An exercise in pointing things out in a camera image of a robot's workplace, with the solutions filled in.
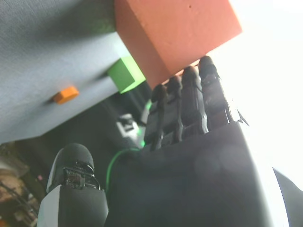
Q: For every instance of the large orange foam cube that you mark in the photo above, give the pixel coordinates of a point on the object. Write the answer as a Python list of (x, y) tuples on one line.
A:
[(180, 35)]

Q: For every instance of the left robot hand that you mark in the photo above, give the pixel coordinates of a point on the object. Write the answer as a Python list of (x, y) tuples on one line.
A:
[(189, 184)]

